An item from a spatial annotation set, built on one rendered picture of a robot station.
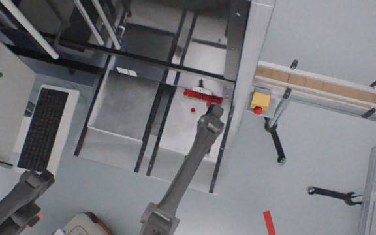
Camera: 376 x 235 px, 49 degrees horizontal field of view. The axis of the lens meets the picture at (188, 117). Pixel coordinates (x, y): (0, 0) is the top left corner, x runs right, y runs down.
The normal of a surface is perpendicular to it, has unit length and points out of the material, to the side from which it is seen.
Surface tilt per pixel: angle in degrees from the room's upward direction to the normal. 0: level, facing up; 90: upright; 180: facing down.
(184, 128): 0
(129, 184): 0
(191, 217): 0
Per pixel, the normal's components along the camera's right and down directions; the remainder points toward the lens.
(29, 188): 0.45, -0.62
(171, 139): -0.05, -0.25
